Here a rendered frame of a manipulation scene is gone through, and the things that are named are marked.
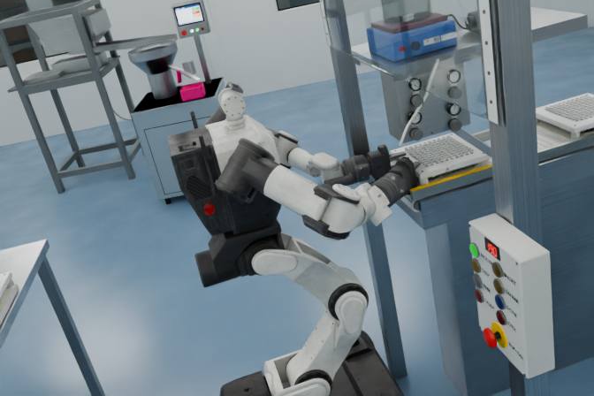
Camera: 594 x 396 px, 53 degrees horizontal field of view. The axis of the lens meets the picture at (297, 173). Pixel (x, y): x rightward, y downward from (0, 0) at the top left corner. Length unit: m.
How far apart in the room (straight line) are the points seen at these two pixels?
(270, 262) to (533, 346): 0.94
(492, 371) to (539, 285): 1.36
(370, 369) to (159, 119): 2.64
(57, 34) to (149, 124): 1.28
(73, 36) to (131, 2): 1.93
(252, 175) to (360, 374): 1.09
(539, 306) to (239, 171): 0.80
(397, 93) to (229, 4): 5.32
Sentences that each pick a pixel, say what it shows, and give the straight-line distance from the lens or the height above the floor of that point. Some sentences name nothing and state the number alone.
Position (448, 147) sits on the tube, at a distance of 2.06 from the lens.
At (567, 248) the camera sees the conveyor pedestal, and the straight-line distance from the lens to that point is 2.36.
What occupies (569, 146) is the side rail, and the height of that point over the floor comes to 0.95.
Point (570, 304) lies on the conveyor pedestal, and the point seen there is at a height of 0.29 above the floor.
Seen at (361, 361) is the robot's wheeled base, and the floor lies 0.19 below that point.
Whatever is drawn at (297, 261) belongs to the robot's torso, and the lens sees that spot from 1.93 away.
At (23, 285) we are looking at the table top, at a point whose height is 0.87.
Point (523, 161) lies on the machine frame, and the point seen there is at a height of 1.31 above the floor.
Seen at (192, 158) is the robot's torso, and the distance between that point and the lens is 1.72.
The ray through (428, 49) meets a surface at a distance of 1.30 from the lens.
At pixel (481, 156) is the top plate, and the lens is 1.98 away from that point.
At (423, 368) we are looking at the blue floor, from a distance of 2.67.
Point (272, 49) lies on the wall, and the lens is 6.99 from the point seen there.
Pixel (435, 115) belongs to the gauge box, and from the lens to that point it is 1.80.
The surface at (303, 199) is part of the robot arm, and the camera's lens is 1.50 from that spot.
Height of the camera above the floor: 1.79
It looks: 23 degrees down
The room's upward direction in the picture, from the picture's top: 13 degrees counter-clockwise
